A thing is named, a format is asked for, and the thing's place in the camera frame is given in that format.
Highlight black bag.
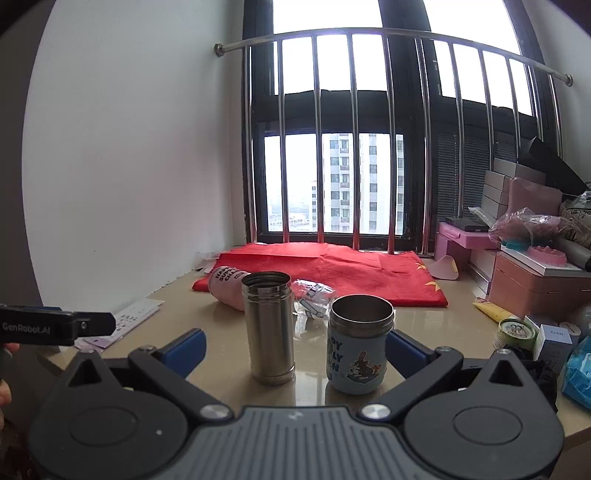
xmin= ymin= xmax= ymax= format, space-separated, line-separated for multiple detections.
xmin=516 ymin=137 xmax=590 ymax=195

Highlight pink fan-shaped pad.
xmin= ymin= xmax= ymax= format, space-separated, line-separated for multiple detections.
xmin=433 ymin=256 xmax=461 ymax=281

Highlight purple card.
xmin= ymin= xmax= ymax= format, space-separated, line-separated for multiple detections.
xmin=75 ymin=335 xmax=115 ymax=350

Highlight white flat box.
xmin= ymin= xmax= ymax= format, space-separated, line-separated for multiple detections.
xmin=501 ymin=244 xmax=585 ymax=274

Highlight white sticker sheet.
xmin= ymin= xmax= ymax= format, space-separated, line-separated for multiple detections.
xmin=105 ymin=298 xmax=165 ymax=341

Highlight black cloth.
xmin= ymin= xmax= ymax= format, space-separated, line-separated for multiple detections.
xmin=512 ymin=348 xmax=563 ymax=412

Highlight small blue box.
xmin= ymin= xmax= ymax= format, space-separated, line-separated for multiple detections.
xmin=535 ymin=323 xmax=574 ymax=363

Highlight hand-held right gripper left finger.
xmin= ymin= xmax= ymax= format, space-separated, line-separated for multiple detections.
xmin=58 ymin=329 xmax=232 ymax=423

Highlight clear bag with pink item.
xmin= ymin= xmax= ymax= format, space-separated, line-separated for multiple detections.
xmin=488 ymin=207 xmax=579 ymax=253

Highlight apartment building outside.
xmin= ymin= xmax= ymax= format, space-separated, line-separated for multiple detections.
xmin=311 ymin=133 xmax=406 ymax=234

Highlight black flat device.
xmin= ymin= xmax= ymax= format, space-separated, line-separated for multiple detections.
xmin=450 ymin=216 xmax=489 ymax=232

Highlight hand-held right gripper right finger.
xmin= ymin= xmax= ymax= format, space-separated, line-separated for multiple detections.
xmin=359 ymin=330 xmax=557 ymax=422

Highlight yellow tube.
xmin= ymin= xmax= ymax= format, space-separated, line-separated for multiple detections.
xmin=472 ymin=297 xmax=521 ymax=325

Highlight small pink box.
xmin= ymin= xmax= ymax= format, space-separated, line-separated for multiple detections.
xmin=437 ymin=222 xmax=498 ymax=278

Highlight pink printed cup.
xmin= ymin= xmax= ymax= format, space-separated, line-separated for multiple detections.
xmin=209 ymin=266 xmax=253 ymax=313

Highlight large pink storage box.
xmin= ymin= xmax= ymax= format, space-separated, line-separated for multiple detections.
xmin=488 ymin=251 xmax=591 ymax=320

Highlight red cloth with yellow stars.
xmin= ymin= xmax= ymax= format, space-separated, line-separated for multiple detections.
xmin=192 ymin=243 xmax=449 ymax=308

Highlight pink dental model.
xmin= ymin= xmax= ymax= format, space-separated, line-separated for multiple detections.
xmin=528 ymin=246 xmax=567 ymax=267

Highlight stack of grey boxes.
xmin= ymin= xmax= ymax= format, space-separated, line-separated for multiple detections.
xmin=481 ymin=158 xmax=548 ymax=223

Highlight blue tissue packet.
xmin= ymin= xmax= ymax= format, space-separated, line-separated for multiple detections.
xmin=561 ymin=336 xmax=591 ymax=410

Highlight light blue cartoon cup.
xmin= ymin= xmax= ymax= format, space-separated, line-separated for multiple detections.
xmin=328 ymin=295 xmax=396 ymax=395

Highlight green round tin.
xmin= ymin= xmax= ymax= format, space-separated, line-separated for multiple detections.
xmin=492 ymin=318 xmax=539 ymax=352

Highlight black window frame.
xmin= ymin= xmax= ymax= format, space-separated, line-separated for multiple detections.
xmin=242 ymin=0 xmax=563 ymax=246

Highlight person's left hand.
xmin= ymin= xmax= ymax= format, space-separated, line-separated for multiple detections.
xmin=0 ymin=343 xmax=20 ymax=416

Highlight white drawer unit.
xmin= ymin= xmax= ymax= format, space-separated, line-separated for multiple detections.
xmin=468 ymin=248 xmax=498 ymax=297

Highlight clear printed plastic bag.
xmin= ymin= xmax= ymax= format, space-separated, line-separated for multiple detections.
xmin=290 ymin=279 xmax=336 ymax=320

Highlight patterned beige bag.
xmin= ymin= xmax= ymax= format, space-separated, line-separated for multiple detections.
xmin=560 ymin=188 xmax=591 ymax=232

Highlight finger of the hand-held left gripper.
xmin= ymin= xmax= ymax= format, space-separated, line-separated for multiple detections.
xmin=71 ymin=312 xmax=116 ymax=346

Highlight loose white papers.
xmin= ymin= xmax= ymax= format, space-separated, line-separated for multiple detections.
xmin=193 ymin=251 xmax=224 ymax=274

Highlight steel window guard railing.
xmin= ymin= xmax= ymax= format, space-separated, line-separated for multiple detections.
xmin=214 ymin=28 xmax=574 ymax=257

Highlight stainless steel cup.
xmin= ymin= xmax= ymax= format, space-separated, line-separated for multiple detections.
xmin=241 ymin=271 xmax=297 ymax=387

